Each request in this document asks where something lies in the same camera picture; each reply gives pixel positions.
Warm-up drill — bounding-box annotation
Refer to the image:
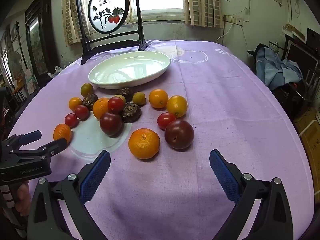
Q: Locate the white power cable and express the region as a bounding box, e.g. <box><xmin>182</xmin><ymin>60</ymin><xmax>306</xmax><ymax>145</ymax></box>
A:
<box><xmin>212</xmin><ymin>22</ymin><xmax>235</xmax><ymax>43</ymax></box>

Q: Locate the oval yellow-orange tomato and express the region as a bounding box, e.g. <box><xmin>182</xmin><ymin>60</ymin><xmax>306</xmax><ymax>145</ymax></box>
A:
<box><xmin>166</xmin><ymin>95</ymin><xmax>188</xmax><ymax>118</ymax></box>

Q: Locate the round painted table screen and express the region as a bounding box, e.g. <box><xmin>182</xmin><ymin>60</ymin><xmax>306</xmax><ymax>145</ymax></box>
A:
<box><xmin>76</xmin><ymin>0</ymin><xmax>150</xmax><ymax>64</ymax></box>

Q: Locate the pile of blue clothes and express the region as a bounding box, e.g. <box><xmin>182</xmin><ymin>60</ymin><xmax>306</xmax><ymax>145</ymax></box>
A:
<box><xmin>256</xmin><ymin>46</ymin><xmax>303</xmax><ymax>88</ymax></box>

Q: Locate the black hat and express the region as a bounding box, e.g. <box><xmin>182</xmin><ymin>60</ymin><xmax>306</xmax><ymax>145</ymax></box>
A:
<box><xmin>247</xmin><ymin>43</ymin><xmax>268</xmax><ymax>57</ymax></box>

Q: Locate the round orange tomato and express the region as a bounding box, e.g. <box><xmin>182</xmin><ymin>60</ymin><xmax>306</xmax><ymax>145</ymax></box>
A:
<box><xmin>149</xmin><ymin>89</ymin><xmax>169</xmax><ymax>109</ymax></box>

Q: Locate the small orange mandarin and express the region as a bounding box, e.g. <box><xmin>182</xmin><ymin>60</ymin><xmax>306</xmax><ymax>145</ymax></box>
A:
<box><xmin>69</xmin><ymin>97</ymin><xmax>83</xmax><ymax>111</ymax></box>

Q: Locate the dark brown water chestnut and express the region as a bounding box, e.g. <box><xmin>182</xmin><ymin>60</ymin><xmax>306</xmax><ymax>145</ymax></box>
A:
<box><xmin>82</xmin><ymin>94</ymin><xmax>99</xmax><ymax>111</ymax></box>
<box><xmin>115</xmin><ymin>88</ymin><xmax>135</xmax><ymax>103</ymax></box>
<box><xmin>121</xmin><ymin>102</ymin><xmax>142</xmax><ymax>123</ymax></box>

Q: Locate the red cherry tomato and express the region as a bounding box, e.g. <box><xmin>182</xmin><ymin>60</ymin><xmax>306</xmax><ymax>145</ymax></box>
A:
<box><xmin>74</xmin><ymin>105</ymin><xmax>90</xmax><ymax>120</ymax></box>
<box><xmin>64</xmin><ymin>113</ymin><xmax>78</xmax><ymax>128</ymax></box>
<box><xmin>107</xmin><ymin>96</ymin><xmax>124</xmax><ymax>114</ymax></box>
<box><xmin>157</xmin><ymin>112</ymin><xmax>177</xmax><ymax>130</ymax></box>

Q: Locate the standing fan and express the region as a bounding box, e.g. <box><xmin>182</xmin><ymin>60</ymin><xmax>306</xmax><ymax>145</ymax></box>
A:
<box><xmin>4</xmin><ymin>52</ymin><xmax>25</xmax><ymax>80</ymax></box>

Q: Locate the white wall socket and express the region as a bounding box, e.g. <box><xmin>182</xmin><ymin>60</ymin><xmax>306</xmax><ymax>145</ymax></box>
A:
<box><xmin>223</xmin><ymin>15</ymin><xmax>244</xmax><ymax>26</ymax></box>

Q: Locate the cardboard box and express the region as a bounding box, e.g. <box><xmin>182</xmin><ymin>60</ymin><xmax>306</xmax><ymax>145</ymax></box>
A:
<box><xmin>295</xmin><ymin>110</ymin><xmax>320</xmax><ymax>180</ymax></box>

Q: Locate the beige checked curtain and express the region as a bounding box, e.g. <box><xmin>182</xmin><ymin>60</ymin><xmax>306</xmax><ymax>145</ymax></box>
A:
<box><xmin>184</xmin><ymin>0</ymin><xmax>225</xmax><ymax>29</ymax></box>
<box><xmin>62</xmin><ymin>0</ymin><xmax>90</xmax><ymax>46</ymax></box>

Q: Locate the dark purple plum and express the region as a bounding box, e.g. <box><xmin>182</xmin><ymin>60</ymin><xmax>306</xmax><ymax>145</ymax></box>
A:
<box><xmin>164</xmin><ymin>119</ymin><xmax>195</xmax><ymax>149</ymax></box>
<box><xmin>99</xmin><ymin>112</ymin><xmax>124</xmax><ymax>137</ymax></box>

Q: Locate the white oval plate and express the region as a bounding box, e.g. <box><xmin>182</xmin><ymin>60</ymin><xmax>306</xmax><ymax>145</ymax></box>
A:
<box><xmin>88</xmin><ymin>51</ymin><xmax>171</xmax><ymax>89</ymax></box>

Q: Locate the dark wooden framed painting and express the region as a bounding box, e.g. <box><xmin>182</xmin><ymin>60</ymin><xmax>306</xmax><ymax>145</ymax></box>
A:
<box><xmin>24</xmin><ymin>0</ymin><xmax>52</xmax><ymax>80</ymax></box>

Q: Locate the white plastic bag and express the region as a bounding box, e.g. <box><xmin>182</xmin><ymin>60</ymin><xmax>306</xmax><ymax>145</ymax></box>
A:
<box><xmin>47</xmin><ymin>66</ymin><xmax>63</xmax><ymax>79</ymax></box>

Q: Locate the purple tablecloth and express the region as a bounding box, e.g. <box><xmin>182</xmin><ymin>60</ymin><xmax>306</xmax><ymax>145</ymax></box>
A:
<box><xmin>7</xmin><ymin>39</ymin><xmax>314</xmax><ymax>240</ymax></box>

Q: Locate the person's left hand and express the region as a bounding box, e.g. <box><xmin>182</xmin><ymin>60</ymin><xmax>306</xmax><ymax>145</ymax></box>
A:
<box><xmin>14</xmin><ymin>182</ymin><xmax>32</xmax><ymax>213</ymax></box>

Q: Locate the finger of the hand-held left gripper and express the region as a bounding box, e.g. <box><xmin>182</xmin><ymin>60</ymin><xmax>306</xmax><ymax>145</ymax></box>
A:
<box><xmin>2</xmin><ymin>130</ymin><xmax>42</xmax><ymax>151</ymax></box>
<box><xmin>12</xmin><ymin>138</ymin><xmax>68</xmax><ymax>159</ymax></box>

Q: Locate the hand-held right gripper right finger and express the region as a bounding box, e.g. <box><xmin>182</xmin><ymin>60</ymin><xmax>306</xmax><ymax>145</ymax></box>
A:
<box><xmin>209</xmin><ymin>149</ymin><xmax>293</xmax><ymax>240</ymax></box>

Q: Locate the large orange mandarin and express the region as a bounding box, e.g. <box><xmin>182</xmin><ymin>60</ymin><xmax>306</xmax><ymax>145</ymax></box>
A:
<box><xmin>128</xmin><ymin>128</ymin><xmax>161</xmax><ymax>160</ymax></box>

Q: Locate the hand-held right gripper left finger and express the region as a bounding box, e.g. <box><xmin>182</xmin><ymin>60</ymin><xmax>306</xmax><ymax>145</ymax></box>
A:
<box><xmin>27</xmin><ymin>150</ymin><xmax>112</xmax><ymax>240</ymax></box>

